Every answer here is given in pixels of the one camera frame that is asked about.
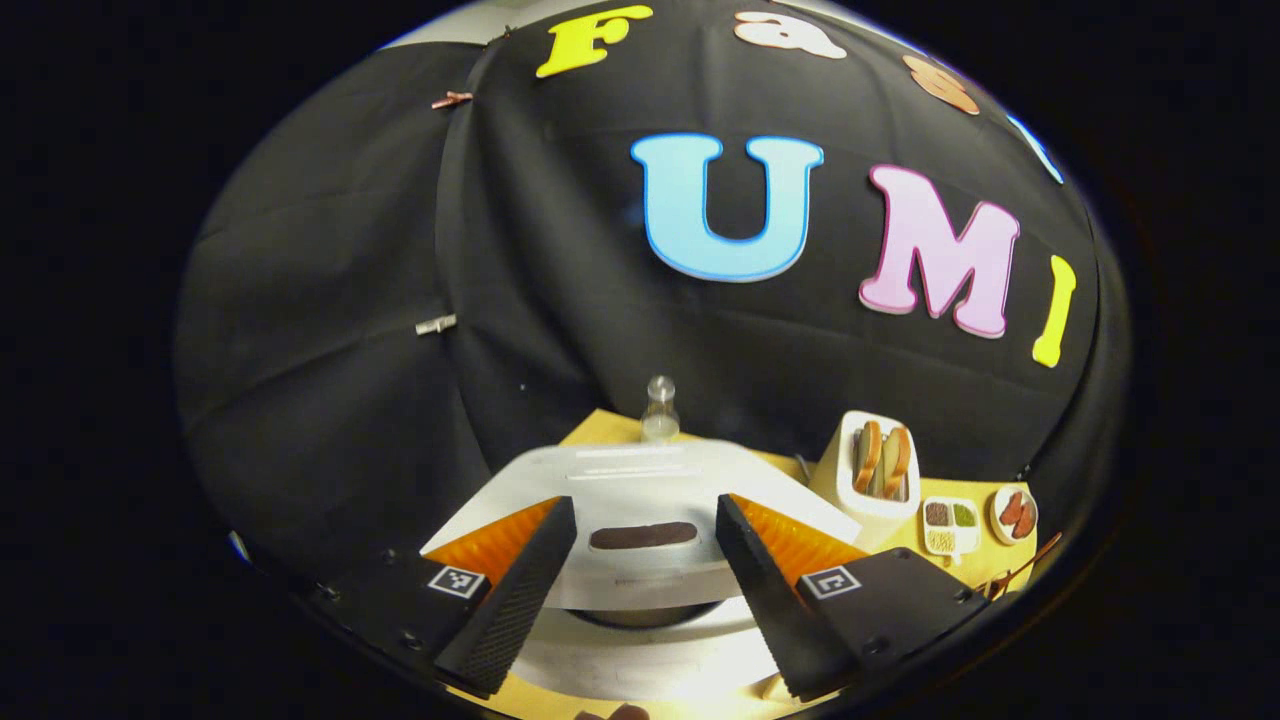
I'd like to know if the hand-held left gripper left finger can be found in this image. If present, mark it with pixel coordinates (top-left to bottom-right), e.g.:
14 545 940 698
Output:
300 496 579 699

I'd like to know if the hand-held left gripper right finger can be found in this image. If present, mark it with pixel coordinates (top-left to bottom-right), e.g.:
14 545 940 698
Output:
715 494 991 701

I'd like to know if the white rice cooker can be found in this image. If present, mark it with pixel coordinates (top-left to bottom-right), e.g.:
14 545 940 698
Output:
420 440 866 706

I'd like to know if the brown wooden spoon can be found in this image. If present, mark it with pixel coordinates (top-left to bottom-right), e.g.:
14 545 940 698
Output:
985 532 1063 599

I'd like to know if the white toaster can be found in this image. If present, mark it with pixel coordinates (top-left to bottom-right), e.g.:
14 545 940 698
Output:
808 410 922 551

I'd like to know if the toasted bread slice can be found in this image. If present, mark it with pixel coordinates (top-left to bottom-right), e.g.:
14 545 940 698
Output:
855 420 883 494
882 426 913 501

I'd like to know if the white divided dish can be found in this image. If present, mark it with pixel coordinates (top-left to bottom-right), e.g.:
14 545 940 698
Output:
921 496 982 566

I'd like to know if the small glass bottle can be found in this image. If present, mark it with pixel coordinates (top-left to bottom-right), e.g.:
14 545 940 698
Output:
640 376 682 444

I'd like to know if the white round plate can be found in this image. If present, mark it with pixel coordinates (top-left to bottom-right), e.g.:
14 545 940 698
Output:
989 485 1040 547

